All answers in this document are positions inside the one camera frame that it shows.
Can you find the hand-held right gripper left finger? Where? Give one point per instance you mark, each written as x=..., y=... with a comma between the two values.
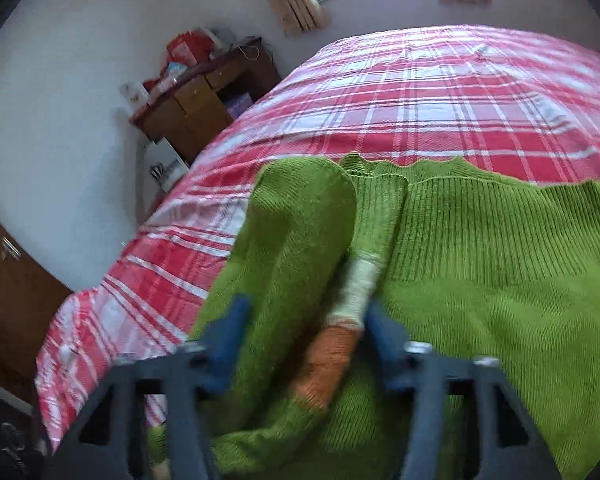
x=227, y=342

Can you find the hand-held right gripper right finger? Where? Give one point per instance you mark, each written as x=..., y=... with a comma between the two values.
x=387, y=345

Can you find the green orange striped knit sweater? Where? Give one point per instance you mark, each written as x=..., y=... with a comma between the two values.
x=480, y=270

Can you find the white paper bag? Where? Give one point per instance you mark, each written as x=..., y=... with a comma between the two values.
x=162, y=165

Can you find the brown wooden door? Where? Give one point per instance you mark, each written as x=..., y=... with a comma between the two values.
x=15, y=300

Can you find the stacked boxes under desk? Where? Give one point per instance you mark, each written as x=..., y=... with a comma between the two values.
x=239, y=105

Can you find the brown wooden desk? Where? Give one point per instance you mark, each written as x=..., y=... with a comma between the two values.
x=195, y=105

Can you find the bed with red plaid sheet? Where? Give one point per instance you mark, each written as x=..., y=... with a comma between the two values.
x=420, y=95

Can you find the white card with red print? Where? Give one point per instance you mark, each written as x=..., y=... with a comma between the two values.
x=134, y=95

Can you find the red and white small boxes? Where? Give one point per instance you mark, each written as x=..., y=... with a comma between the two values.
x=167, y=77

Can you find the red gift box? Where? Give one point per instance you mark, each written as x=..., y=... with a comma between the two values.
x=187, y=47

